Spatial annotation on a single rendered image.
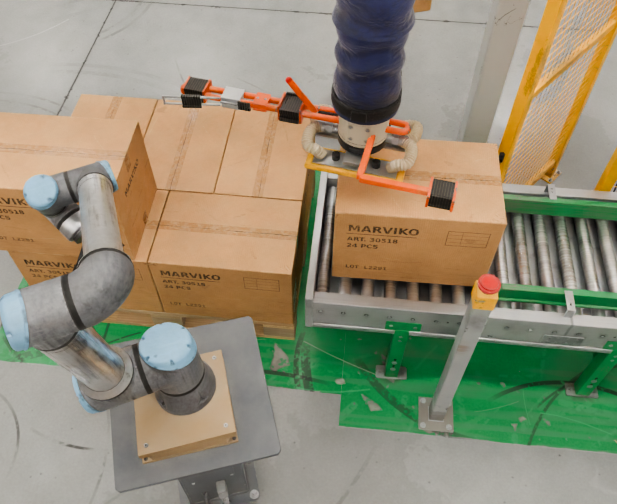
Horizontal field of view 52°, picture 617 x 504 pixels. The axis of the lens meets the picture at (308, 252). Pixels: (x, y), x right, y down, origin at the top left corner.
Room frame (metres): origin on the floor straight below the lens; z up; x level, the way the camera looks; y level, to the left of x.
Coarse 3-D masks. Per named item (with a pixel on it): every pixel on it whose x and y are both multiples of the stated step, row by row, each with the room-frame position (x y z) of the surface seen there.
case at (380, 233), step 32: (416, 160) 1.70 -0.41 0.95; (448, 160) 1.70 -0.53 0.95; (480, 160) 1.70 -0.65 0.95; (352, 192) 1.54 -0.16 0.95; (384, 192) 1.54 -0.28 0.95; (480, 192) 1.54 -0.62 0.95; (352, 224) 1.44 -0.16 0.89; (384, 224) 1.43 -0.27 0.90; (416, 224) 1.42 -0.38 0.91; (448, 224) 1.41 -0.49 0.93; (480, 224) 1.41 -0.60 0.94; (352, 256) 1.44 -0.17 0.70; (384, 256) 1.43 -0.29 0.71; (416, 256) 1.42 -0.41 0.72; (448, 256) 1.41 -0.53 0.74; (480, 256) 1.40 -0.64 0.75
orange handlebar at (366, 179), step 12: (216, 96) 1.75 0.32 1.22; (252, 96) 1.75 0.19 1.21; (264, 96) 1.74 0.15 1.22; (264, 108) 1.70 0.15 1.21; (276, 108) 1.69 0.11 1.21; (324, 108) 1.69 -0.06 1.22; (324, 120) 1.64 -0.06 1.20; (336, 120) 1.63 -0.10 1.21; (396, 120) 1.63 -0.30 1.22; (396, 132) 1.58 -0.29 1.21; (408, 132) 1.58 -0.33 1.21; (372, 144) 1.51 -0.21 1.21; (360, 168) 1.40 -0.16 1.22; (360, 180) 1.36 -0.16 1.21; (372, 180) 1.35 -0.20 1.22; (384, 180) 1.35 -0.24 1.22; (420, 192) 1.31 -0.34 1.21
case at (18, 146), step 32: (0, 128) 1.88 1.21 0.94; (32, 128) 1.88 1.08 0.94; (64, 128) 1.88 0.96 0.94; (96, 128) 1.88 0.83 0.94; (128, 128) 1.88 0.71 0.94; (0, 160) 1.71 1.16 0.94; (32, 160) 1.71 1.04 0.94; (64, 160) 1.71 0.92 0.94; (96, 160) 1.71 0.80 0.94; (128, 160) 1.75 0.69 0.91; (0, 192) 1.57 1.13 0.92; (128, 192) 1.66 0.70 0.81; (0, 224) 1.58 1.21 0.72; (32, 224) 1.57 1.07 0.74; (128, 224) 1.58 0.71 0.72
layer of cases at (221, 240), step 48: (96, 96) 2.56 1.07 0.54; (192, 144) 2.21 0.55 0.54; (240, 144) 2.21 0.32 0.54; (288, 144) 2.21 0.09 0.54; (192, 192) 1.91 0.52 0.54; (240, 192) 1.91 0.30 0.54; (288, 192) 1.91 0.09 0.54; (144, 240) 1.64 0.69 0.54; (192, 240) 1.64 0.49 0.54; (240, 240) 1.64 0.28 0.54; (288, 240) 1.64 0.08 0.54; (144, 288) 1.53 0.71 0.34; (192, 288) 1.51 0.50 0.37; (240, 288) 1.49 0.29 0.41; (288, 288) 1.47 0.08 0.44
